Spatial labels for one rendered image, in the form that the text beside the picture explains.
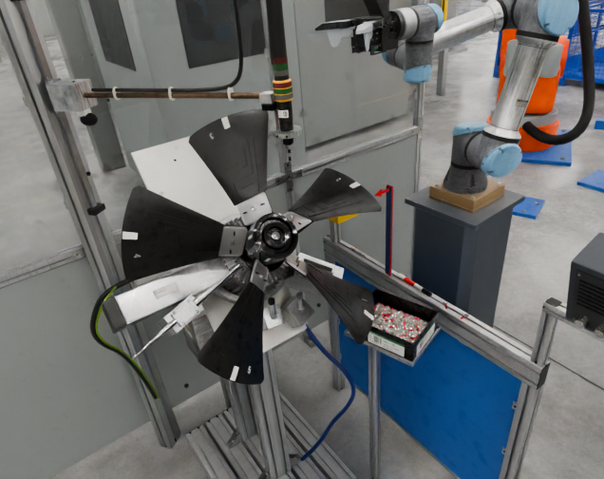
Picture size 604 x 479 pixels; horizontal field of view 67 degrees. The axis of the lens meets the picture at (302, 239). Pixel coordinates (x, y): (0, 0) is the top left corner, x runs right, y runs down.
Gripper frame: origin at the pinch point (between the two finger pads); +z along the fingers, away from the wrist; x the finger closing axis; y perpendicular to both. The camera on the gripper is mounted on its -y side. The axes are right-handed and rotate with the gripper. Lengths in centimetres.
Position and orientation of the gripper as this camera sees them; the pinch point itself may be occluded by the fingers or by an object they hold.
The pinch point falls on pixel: (332, 28)
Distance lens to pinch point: 117.9
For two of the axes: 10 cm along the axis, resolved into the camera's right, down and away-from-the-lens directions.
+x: -5.9, -3.8, 7.2
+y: 0.8, 8.5, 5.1
